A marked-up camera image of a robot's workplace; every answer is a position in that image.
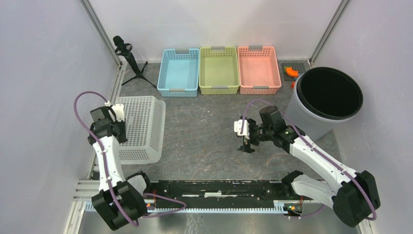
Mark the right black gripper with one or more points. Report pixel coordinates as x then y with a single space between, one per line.
246 143

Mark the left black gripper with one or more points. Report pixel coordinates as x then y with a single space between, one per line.
122 138

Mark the large white perforated basket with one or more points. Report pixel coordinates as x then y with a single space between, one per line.
145 124

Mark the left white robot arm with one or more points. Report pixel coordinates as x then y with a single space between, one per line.
120 199

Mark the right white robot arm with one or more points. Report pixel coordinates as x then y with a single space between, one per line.
352 195

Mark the pink plastic basket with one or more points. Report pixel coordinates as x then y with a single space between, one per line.
258 70

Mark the green plastic basket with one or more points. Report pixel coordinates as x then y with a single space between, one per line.
219 71

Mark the black microphone on tripod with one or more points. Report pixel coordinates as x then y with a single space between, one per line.
124 49

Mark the blue plastic basket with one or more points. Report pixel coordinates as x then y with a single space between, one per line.
179 73

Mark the dark tray with orange blocks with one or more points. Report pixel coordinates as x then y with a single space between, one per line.
292 70

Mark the grey bin with black liner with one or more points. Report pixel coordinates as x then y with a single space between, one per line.
323 98

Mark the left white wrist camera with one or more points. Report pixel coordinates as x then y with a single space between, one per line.
116 111

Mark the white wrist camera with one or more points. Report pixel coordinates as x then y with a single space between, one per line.
116 111
241 128

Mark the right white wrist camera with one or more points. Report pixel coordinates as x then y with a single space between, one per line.
241 128

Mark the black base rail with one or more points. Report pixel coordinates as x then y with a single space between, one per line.
222 193

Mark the white cable duct strip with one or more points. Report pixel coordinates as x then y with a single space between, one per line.
278 208

